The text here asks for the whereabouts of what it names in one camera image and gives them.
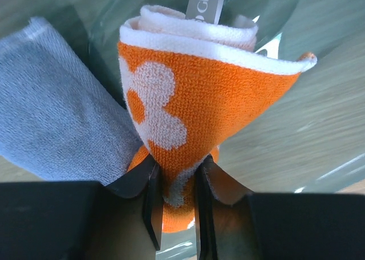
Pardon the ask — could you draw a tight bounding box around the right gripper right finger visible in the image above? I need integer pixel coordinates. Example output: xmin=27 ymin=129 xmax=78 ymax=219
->
xmin=195 ymin=156 xmax=364 ymax=259

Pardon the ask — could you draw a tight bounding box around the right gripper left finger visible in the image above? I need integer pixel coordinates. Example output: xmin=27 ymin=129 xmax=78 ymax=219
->
xmin=1 ymin=157 xmax=163 ymax=259

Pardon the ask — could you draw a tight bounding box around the blue terry towel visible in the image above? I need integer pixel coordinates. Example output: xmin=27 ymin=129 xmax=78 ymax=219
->
xmin=1 ymin=17 xmax=141 ymax=185

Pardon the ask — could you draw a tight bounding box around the white orange flower towel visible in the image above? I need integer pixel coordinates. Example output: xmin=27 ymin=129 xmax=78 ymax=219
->
xmin=118 ymin=0 xmax=317 ymax=233

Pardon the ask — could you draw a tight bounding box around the teal plastic tub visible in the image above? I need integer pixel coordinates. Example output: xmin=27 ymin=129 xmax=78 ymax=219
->
xmin=0 ymin=0 xmax=365 ymax=260

